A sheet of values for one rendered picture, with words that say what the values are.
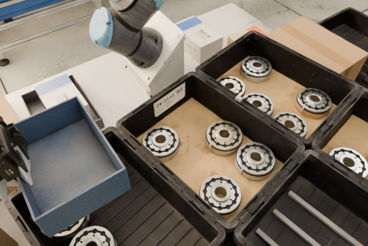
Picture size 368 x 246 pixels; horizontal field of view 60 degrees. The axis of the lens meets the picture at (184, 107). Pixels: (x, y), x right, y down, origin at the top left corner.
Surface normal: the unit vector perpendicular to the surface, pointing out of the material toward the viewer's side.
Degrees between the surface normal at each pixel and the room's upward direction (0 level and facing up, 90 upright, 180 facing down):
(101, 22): 52
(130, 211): 0
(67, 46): 0
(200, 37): 0
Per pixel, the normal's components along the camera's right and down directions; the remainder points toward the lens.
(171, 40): -0.58, -0.18
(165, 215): 0.00, -0.66
